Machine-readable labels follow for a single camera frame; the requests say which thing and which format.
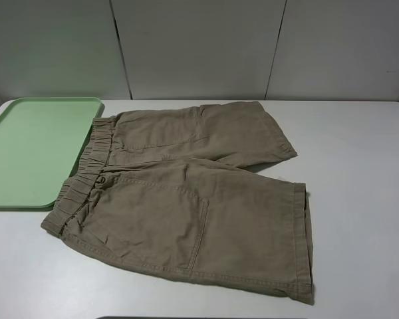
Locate khaki shorts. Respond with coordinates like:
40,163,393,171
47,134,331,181
41,102,313,304

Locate light green plastic tray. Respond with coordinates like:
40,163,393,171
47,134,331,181
0,97,102,211

